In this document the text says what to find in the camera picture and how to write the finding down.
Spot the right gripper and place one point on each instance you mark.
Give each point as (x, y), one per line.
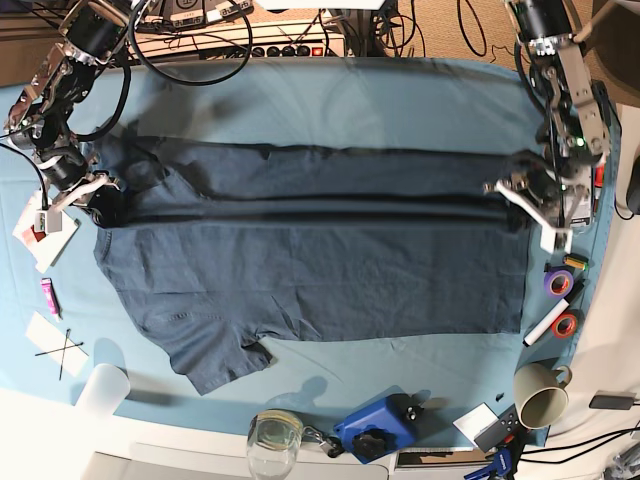
(71, 180)

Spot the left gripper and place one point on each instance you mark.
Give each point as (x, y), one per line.
(541, 189)

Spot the dark blue T-shirt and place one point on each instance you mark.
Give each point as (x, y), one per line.
(223, 245)

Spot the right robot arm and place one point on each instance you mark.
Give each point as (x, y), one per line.
(93, 39)

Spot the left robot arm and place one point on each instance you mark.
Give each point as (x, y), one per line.
(551, 67)

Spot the white paper with red swatch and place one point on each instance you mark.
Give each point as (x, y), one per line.
(44, 248)

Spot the green yellow battery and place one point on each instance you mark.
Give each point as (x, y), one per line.
(576, 261)

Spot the purple tape roll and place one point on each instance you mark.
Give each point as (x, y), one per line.
(558, 282)

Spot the pink glue tube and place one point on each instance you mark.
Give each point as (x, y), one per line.
(51, 298)

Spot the black marker pen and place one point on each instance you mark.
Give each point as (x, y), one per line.
(575, 292)

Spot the white marker pen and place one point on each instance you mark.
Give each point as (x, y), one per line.
(545, 323)

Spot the black hairpin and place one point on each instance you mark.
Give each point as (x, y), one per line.
(66, 341)
(59, 349)

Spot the light blue table cloth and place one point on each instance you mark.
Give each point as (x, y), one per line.
(428, 104)

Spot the red tape roll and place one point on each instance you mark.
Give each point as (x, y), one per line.
(565, 325)

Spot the white paper card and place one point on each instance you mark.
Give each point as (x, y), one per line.
(45, 336)

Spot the translucent plastic cup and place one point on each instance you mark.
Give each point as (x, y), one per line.
(106, 388)

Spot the beige ceramic mug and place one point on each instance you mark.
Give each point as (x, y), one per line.
(540, 395)

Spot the black power adapter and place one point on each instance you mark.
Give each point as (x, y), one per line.
(613, 402)

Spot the white business card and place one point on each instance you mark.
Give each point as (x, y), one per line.
(476, 421)

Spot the grey remote control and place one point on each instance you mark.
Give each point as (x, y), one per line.
(495, 435)

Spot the white power strip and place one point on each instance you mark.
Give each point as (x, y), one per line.
(297, 37)

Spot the blue box with black knob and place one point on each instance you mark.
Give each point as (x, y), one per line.
(380, 428)

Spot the blue clamp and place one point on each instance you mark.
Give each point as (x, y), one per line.
(504, 462)

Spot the clear glass jar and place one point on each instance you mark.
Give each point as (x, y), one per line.
(273, 443)

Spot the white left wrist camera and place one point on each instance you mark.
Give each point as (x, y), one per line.
(554, 240)

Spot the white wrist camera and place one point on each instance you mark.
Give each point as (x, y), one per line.
(47, 221)
(554, 240)

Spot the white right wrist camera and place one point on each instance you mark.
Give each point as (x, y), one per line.
(47, 221)

